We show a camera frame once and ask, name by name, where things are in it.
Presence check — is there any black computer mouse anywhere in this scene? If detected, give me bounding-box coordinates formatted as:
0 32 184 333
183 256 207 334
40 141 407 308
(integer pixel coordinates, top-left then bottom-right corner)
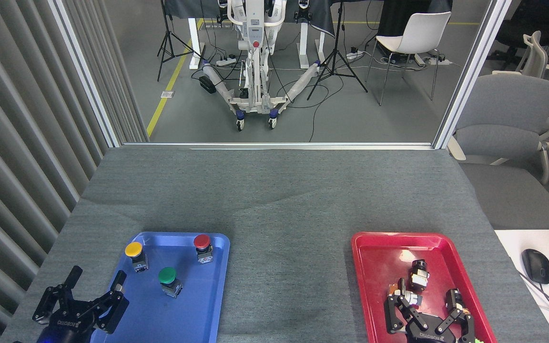
521 248 549 285

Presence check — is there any black fabric cover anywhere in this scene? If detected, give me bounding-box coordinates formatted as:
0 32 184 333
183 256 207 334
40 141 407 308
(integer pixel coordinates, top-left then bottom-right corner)
378 0 454 37

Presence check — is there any black orange switch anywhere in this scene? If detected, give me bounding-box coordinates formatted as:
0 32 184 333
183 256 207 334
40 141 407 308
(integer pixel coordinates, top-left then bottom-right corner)
446 288 472 317

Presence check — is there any white plastic chair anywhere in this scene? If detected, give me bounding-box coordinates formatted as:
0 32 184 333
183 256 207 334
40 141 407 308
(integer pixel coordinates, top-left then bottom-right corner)
365 11 452 106

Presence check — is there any orange white switch block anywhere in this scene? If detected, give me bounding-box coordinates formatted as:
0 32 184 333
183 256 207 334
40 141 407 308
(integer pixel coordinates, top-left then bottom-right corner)
388 278 423 308

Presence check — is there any white office chair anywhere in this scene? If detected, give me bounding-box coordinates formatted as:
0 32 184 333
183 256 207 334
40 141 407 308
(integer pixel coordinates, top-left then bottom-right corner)
492 30 549 79

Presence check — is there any red push button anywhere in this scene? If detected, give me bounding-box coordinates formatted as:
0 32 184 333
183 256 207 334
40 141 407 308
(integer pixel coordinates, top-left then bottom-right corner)
193 234 214 264

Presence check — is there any black tripod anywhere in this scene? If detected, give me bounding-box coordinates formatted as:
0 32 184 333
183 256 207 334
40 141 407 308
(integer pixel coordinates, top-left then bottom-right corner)
307 0 368 101
157 0 203 81

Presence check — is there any white desk leg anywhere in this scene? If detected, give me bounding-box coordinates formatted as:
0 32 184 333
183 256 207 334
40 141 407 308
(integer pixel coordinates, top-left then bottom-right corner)
188 17 206 70
299 21 326 70

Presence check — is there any silver frame rail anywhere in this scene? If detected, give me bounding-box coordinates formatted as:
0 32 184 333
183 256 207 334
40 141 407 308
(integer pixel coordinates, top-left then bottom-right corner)
123 142 435 151

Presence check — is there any blue plastic tray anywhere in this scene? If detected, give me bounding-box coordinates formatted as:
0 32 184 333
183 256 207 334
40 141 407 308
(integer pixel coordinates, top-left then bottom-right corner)
86 232 231 343

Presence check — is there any silver frame post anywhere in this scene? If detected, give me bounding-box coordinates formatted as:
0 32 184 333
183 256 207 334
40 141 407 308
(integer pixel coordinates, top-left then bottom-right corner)
48 0 122 148
433 0 513 150

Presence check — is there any grey office chair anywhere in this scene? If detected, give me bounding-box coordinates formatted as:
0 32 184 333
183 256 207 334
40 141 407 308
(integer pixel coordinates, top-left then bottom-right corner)
447 74 549 186

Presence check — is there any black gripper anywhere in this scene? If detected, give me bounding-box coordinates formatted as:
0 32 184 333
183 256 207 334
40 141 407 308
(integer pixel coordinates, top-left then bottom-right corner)
32 266 130 343
383 288 476 343

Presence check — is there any green push button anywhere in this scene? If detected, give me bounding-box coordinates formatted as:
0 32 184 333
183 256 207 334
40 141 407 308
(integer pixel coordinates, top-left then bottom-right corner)
158 267 183 298

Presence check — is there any white stand on wheels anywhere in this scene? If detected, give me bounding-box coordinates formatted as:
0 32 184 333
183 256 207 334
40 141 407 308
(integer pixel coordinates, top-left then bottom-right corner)
202 0 323 131

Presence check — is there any red plastic tray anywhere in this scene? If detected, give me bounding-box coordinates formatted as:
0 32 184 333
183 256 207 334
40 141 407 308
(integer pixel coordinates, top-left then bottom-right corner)
351 232 498 343

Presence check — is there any white side desk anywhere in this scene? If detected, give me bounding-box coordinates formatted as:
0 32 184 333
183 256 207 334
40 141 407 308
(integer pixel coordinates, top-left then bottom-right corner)
494 230 549 343

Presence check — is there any black table cloth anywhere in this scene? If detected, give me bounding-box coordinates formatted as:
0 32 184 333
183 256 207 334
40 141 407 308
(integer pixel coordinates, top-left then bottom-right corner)
163 0 339 39

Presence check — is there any black office chair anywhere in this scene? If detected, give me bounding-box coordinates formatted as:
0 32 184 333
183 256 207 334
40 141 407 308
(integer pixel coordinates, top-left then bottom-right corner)
487 0 549 60

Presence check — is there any yellow push button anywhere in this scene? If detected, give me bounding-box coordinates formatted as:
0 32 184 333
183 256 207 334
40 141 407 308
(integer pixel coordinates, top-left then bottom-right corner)
125 242 149 273

